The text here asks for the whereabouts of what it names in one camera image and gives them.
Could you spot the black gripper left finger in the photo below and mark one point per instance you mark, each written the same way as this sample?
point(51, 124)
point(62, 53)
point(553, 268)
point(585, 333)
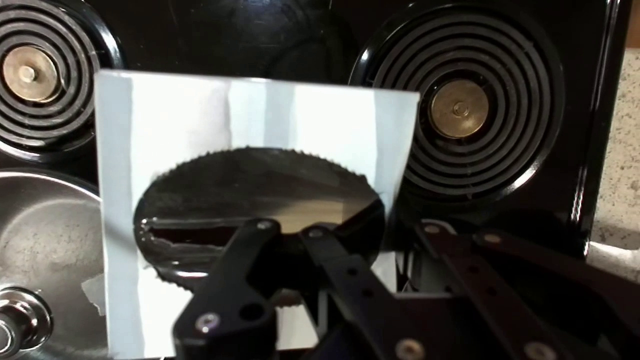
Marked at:
point(232, 312)

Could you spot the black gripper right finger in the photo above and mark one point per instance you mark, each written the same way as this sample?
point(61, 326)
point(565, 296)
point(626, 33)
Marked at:
point(373, 321)

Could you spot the steel pan with lid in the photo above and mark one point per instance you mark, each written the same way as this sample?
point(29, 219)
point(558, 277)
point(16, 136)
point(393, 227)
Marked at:
point(47, 232)

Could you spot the black electric stove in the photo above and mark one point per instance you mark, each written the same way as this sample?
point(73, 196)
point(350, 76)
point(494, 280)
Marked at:
point(220, 33)

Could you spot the large coil burner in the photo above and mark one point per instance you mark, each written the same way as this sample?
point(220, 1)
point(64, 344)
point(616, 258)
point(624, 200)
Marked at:
point(507, 67)

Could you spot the small coil burner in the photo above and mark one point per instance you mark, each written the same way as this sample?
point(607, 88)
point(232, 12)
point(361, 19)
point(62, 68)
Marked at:
point(73, 40)

